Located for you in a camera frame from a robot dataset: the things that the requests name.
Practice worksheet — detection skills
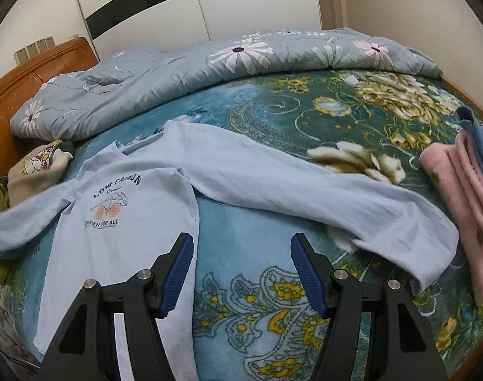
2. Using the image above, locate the light blue printed t-shirt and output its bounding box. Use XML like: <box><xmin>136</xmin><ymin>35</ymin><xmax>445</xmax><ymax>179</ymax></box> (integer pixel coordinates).
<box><xmin>0</xmin><ymin>119</ymin><xmax>461</xmax><ymax>381</ymax></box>

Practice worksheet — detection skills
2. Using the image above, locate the blue floral plush blanket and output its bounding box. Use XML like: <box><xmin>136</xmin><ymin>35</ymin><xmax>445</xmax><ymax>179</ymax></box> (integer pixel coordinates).
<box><xmin>0</xmin><ymin>69</ymin><xmax>483</xmax><ymax>381</ymax></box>

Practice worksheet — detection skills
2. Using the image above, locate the beige fleece cartoon garment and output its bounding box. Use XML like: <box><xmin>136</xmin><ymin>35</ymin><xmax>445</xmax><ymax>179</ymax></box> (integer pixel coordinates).
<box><xmin>7</xmin><ymin>140</ymin><xmax>75</xmax><ymax>207</ymax></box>

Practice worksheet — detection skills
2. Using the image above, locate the pink folded fleece garment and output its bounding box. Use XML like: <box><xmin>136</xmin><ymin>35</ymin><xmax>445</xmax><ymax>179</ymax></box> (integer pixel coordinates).
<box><xmin>420</xmin><ymin>130</ymin><xmax>483</xmax><ymax>306</ymax></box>

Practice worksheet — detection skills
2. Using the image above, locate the grey-blue floral quilt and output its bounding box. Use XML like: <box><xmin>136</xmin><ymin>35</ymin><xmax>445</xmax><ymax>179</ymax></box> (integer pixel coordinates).
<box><xmin>10</xmin><ymin>28</ymin><xmax>442</xmax><ymax>141</ymax></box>

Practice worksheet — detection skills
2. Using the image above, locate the wooden bed footboard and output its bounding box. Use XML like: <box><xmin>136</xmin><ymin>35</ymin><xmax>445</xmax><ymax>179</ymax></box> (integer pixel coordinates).
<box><xmin>440</xmin><ymin>76</ymin><xmax>483</xmax><ymax>118</ymax></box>

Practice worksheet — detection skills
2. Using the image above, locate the orange wooden headboard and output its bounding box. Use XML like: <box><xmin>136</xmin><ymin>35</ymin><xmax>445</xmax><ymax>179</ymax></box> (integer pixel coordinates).
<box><xmin>0</xmin><ymin>37</ymin><xmax>98</xmax><ymax>176</ymax></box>

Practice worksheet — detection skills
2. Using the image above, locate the white wardrobe with black stripe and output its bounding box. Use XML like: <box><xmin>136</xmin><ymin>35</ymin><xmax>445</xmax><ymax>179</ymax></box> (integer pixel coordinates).
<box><xmin>78</xmin><ymin>0</ymin><xmax>322</xmax><ymax>58</ymax></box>

